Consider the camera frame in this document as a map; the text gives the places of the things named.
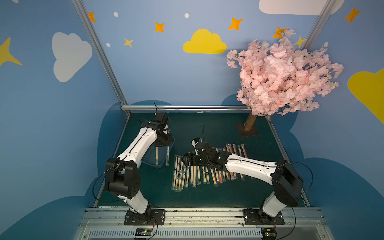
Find chopsticks green tip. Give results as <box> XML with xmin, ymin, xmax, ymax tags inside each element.
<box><xmin>202</xmin><ymin>166</ymin><xmax>210</xmax><ymax>184</ymax></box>

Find clear plastic storage box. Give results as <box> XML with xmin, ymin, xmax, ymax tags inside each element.
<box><xmin>141</xmin><ymin>137</ymin><xmax>175</xmax><ymax>169</ymax></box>

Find chopsticks panda sleeve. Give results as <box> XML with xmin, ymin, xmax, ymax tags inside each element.
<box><xmin>181</xmin><ymin>166</ymin><xmax>188</xmax><ymax>190</ymax></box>

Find chopsticks thin pair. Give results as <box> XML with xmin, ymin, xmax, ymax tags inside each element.
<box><xmin>178</xmin><ymin>162</ymin><xmax>186</xmax><ymax>192</ymax></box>

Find chopsticks red print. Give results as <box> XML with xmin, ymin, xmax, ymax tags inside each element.
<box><xmin>215</xmin><ymin>170</ymin><xmax>220</xmax><ymax>184</ymax></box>

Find red striped chopsticks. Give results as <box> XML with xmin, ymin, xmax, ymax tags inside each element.
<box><xmin>210</xmin><ymin>169</ymin><xmax>218</xmax><ymax>187</ymax></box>

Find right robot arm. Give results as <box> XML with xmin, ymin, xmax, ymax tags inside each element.
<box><xmin>181</xmin><ymin>138</ymin><xmax>304</xmax><ymax>225</ymax></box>

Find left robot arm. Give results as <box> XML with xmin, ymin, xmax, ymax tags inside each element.
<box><xmin>105</xmin><ymin>113</ymin><xmax>173</xmax><ymax>225</ymax></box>

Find wrapped chopsticks beside box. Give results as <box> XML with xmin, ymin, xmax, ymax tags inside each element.
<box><xmin>166</xmin><ymin>146</ymin><xmax>170</xmax><ymax>166</ymax></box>

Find pink blossom artificial tree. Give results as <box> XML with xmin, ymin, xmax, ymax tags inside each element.
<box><xmin>227</xmin><ymin>29</ymin><xmax>344</xmax><ymax>137</ymax></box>

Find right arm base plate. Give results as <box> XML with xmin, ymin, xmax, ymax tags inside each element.
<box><xmin>242</xmin><ymin>208</ymin><xmax>285</xmax><ymax>226</ymax></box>

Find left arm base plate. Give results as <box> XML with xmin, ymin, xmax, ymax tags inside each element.
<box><xmin>124</xmin><ymin>209</ymin><xmax>166</xmax><ymax>226</ymax></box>

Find aluminium rail frame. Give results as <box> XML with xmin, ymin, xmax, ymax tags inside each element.
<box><xmin>75</xmin><ymin>207</ymin><xmax>334</xmax><ymax>240</ymax></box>

